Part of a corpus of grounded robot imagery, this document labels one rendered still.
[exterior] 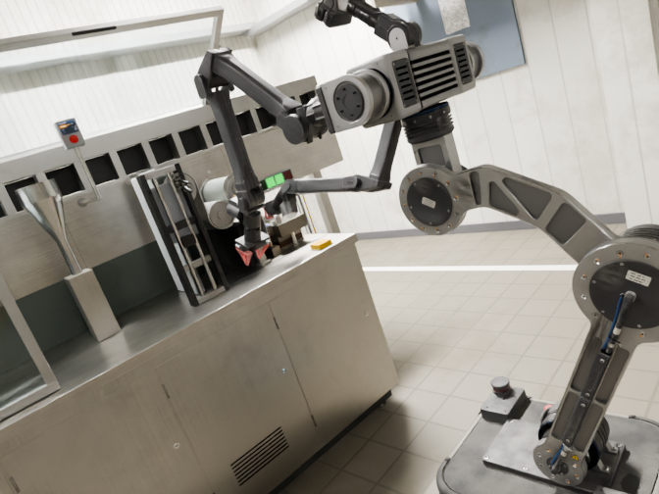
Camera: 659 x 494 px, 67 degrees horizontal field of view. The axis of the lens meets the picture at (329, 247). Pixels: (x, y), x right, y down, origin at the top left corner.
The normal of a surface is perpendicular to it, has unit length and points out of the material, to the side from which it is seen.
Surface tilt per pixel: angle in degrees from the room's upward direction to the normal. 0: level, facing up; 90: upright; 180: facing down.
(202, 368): 90
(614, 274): 90
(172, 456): 90
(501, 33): 90
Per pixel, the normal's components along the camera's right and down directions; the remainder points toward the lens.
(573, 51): -0.65, 0.40
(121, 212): 0.62, 0.01
